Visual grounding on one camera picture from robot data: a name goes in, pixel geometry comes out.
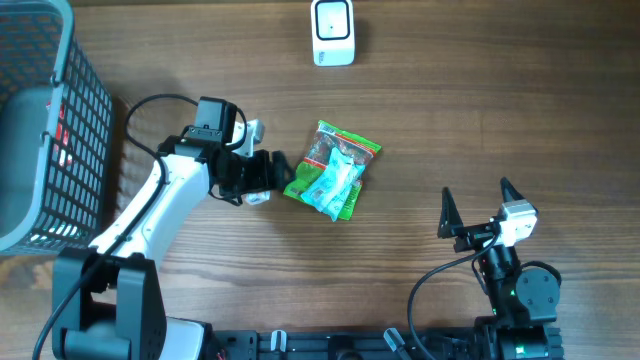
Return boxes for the red stick sachet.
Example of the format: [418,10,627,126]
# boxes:
[51,104,75,170]

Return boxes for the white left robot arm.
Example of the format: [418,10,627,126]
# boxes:
[33,97,295,359]

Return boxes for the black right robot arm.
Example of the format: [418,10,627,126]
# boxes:
[438,178,564,359]

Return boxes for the white barcode scanner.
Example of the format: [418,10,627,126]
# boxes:
[310,0,356,67]

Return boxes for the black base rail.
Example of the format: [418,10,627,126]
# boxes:
[209,327,566,360]

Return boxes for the mint green wipes pack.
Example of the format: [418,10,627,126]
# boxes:
[300,148,365,221]

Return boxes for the red tissue pack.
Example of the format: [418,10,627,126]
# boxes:
[244,191,271,205]

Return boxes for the green snack bag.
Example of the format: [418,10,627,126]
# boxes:
[284,120,381,221]

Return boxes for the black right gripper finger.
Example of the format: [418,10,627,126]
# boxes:
[439,187,463,230]
[500,177,524,202]

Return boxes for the dark grey plastic basket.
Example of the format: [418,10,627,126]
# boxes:
[1,0,115,256]

